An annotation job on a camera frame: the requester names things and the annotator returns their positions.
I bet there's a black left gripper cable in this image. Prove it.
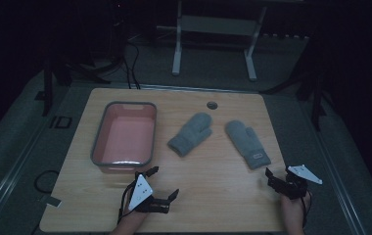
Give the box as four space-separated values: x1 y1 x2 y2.
117 180 140 225

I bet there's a black metal stand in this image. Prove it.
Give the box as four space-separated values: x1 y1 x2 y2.
34 58 74 118
295 64 328 132

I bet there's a plain grey mitten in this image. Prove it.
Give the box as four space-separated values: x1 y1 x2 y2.
166 112 214 158

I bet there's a grey mitten with label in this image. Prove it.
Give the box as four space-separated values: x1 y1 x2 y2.
224 119 272 171

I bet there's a pink basin with grey rim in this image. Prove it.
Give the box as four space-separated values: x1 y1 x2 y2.
90 101 159 174

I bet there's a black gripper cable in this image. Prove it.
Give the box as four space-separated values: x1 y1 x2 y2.
299 190 313 228
117 180 140 225

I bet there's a grey tape piece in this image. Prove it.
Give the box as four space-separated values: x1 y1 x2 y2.
38 194 63 209

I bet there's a black cable loop on floor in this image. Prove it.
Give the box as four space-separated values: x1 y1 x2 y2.
33 169 61 195

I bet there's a person's left hand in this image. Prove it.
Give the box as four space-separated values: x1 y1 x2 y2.
121 193 150 227

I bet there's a white metal desk frame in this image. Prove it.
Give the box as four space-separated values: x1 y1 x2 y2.
171 0 268 82

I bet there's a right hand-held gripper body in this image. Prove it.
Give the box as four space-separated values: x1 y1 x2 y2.
279 164 323 201

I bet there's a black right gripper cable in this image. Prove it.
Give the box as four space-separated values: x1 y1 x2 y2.
299 190 313 228

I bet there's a person's right hand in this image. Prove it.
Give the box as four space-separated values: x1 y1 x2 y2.
280 192 312 220

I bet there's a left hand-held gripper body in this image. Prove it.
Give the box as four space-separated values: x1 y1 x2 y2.
126 171 172 215

